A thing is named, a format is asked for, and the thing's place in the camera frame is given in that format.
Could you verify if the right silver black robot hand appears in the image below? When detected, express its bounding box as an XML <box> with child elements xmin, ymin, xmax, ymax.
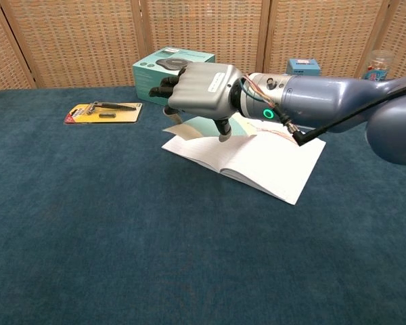
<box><xmin>148</xmin><ymin>62</ymin><xmax>248</xmax><ymax>143</ymax></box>

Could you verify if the teal cream bookmark pink tassel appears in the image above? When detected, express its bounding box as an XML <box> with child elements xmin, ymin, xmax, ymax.
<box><xmin>162</xmin><ymin>113</ymin><xmax>298</xmax><ymax>143</ymax></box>

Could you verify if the white notebook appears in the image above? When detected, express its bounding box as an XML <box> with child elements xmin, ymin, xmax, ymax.
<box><xmin>161</xmin><ymin>116</ymin><xmax>327</xmax><ymax>206</ymax></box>

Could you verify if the teal speakerphone carton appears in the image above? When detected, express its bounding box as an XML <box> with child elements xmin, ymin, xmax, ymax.
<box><xmin>132</xmin><ymin>47</ymin><xmax>216</xmax><ymax>102</ymax></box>

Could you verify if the yellow razor blister pack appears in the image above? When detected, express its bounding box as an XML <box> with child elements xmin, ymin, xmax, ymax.
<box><xmin>64</xmin><ymin>101</ymin><xmax>143</xmax><ymax>125</ymax></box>

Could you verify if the small blue speaker box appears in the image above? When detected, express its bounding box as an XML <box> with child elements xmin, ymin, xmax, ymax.
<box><xmin>287</xmin><ymin>58</ymin><xmax>321</xmax><ymax>77</ymax></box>

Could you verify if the wicker folding screen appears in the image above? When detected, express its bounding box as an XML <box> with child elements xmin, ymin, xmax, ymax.
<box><xmin>0</xmin><ymin>0</ymin><xmax>406</xmax><ymax>91</ymax></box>

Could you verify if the teal carpet table mat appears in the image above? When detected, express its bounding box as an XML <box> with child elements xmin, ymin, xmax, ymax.
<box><xmin>0</xmin><ymin>78</ymin><xmax>406</xmax><ymax>325</ymax></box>

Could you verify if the clear jar with colourful label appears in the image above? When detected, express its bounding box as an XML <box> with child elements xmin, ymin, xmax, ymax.
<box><xmin>362</xmin><ymin>49</ymin><xmax>395</xmax><ymax>82</ymax></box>

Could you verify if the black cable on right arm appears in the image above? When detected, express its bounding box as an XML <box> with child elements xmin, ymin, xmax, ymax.
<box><xmin>279</xmin><ymin>79</ymin><xmax>406</xmax><ymax>147</ymax></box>

